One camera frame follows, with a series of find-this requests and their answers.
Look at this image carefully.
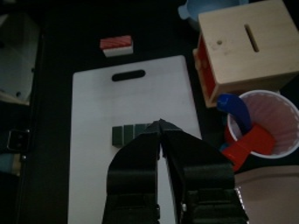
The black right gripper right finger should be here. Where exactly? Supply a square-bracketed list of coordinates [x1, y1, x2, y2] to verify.
[158, 118, 250, 224]

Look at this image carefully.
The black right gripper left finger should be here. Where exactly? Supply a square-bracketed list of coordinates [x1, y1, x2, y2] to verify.
[101, 118, 162, 224]

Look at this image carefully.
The red toy knife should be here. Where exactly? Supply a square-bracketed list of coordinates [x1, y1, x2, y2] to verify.
[220, 123, 277, 173]

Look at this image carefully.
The dark green toy sushi roll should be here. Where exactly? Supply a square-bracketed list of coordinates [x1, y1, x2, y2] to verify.
[110, 122, 154, 149]

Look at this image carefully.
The pink plastic tray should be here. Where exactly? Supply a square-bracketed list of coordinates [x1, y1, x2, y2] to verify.
[232, 164, 299, 224]

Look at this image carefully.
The blue plastic toy utensil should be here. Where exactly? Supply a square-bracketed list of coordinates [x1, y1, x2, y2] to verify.
[216, 93, 253, 137]

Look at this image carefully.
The white cutting board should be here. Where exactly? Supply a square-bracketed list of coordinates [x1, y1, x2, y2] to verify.
[66, 54, 202, 224]

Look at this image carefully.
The red plastic cup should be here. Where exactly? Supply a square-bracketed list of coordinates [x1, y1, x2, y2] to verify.
[222, 89, 299, 160]

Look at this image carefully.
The red and white toy nigiri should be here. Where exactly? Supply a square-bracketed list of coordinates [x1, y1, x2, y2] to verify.
[97, 35, 134, 59]

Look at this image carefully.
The wooden box with red drawer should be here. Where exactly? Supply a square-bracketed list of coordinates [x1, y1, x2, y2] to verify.
[190, 0, 299, 109]

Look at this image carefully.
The pale blue bowl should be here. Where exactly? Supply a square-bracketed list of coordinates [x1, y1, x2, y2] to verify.
[177, 0, 250, 31]

